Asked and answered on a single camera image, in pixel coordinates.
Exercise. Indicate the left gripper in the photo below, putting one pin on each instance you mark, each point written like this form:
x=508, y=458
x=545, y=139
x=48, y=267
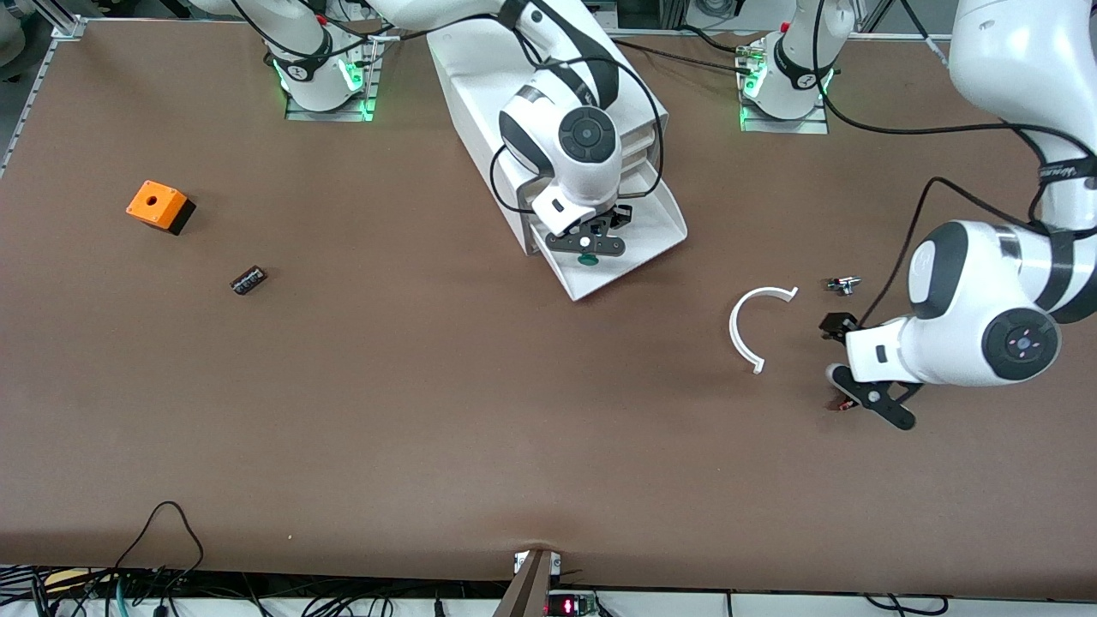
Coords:
x=835, y=325

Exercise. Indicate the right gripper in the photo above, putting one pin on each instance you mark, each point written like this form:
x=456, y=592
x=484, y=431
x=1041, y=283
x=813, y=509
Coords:
x=620, y=215

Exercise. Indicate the green mushroom push button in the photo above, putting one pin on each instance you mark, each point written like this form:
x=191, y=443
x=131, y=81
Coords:
x=588, y=260

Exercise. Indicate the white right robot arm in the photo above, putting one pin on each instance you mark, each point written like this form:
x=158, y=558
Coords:
x=583, y=137

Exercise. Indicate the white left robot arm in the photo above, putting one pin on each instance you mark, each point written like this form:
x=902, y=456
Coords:
x=968, y=283

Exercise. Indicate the white drawer cabinet housing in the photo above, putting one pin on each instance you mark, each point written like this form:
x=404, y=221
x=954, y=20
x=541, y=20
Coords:
x=480, y=94

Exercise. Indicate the chrome tee fitting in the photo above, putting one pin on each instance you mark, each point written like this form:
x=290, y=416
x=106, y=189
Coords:
x=845, y=285

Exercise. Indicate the white semicircular pipe clamp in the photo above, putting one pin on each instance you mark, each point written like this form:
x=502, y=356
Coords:
x=733, y=330

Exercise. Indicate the dark cylindrical capacitor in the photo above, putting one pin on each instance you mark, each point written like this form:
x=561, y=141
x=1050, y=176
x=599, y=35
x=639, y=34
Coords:
x=248, y=280

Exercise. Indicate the small device red display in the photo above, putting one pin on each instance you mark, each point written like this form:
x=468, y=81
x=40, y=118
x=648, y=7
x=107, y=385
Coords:
x=570, y=605

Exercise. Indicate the orange black box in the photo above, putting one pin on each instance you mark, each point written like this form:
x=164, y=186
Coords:
x=154, y=204

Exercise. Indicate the grey camera stand post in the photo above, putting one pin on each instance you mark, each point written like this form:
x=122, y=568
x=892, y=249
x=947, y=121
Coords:
x=530, y=591

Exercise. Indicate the aluminium frame profile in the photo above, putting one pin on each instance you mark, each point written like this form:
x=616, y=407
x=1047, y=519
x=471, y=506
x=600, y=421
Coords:
x=64, y=21

